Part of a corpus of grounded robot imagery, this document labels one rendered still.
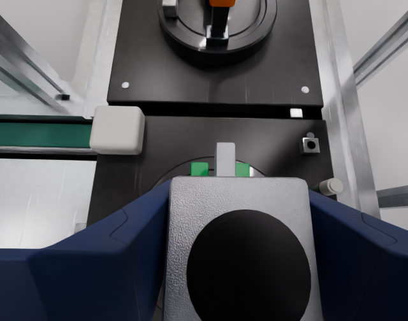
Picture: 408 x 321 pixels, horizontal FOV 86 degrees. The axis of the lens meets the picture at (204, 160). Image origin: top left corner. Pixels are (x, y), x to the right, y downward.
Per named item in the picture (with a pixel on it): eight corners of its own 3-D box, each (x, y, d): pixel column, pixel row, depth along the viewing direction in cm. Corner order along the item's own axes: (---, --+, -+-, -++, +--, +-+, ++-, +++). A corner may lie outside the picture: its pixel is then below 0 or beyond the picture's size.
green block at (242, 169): (238, 190, 19) (250, 180, 14) (224, 190, 19) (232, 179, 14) (238, 177, 20) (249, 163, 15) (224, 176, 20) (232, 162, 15)
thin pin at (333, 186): (283, 205, 19) (345, 193, 11) (274, 205, 19) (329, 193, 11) (282, 196, 19) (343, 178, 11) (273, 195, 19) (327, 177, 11)
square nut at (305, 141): (315, 155, 22) (320, 153, 21) (299, 155, 22) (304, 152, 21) (313, 141, 23) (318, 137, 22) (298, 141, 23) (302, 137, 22)
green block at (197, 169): (206, 190, 19) (208, 179, 14) (192, 189, 19) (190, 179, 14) (206, 176, 20) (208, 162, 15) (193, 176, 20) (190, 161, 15)
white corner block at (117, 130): (146, 160, 24) (135, 148, 20) (104, 159, 24) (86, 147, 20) (150, 121, 25) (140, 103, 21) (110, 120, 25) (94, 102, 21)
